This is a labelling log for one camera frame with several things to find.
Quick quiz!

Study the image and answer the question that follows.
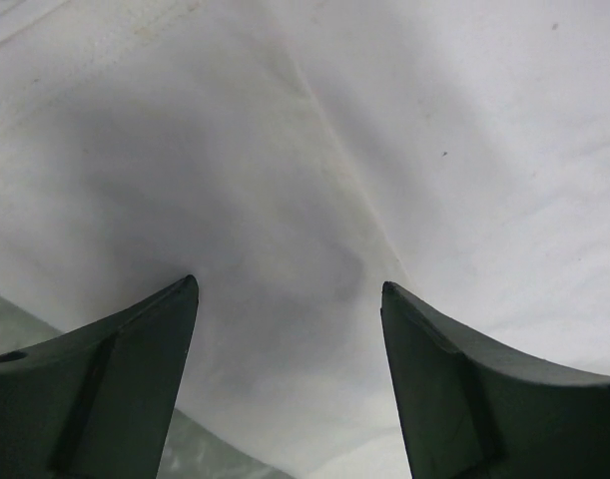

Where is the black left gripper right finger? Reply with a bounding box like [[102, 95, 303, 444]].
[[380, 281, 610, 478]]

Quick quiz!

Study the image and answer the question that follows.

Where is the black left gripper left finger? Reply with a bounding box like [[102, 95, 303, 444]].
[[0, 275, 199, 478]]

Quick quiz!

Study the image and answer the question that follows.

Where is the cream white t shirt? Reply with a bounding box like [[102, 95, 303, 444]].
[[0, 1, 610, 478]]

